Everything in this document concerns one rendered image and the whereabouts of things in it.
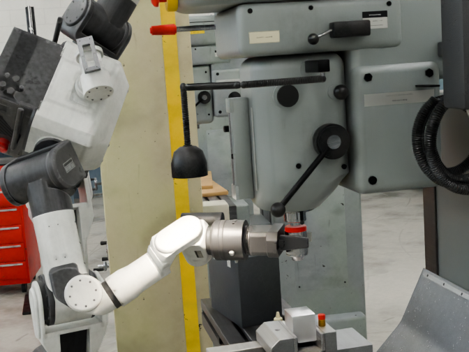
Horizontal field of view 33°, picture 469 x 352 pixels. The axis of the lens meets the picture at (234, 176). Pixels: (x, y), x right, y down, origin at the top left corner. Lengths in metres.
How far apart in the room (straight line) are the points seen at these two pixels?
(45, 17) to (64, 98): 8.79
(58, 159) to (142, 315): 1.83
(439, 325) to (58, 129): 0.96
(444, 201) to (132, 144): 1.76
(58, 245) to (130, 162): 1.66
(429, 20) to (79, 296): 0.91
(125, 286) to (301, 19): 0.66
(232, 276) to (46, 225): 0.59
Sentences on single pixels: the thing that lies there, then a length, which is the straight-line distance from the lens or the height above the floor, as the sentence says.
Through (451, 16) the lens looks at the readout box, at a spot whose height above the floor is 1.67.
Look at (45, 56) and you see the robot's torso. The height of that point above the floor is 1.67.
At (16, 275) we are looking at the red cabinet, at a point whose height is 0.15.
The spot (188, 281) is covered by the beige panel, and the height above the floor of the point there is 0.70.
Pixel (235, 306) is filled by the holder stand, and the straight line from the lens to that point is 2.11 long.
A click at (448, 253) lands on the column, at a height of 1.16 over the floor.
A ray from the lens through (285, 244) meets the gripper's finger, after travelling 1.67.
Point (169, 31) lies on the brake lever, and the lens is 1.69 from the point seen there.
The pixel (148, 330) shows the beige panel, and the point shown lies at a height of 0.51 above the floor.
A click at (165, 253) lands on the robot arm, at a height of 1.23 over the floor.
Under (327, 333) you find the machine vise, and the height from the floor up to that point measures 1.04.
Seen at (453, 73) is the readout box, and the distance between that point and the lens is 1.42.
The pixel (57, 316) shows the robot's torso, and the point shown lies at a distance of 2.20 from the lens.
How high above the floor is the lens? 1.62
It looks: 8 degrees down
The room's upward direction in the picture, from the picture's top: 4 degrees counter-clockwise
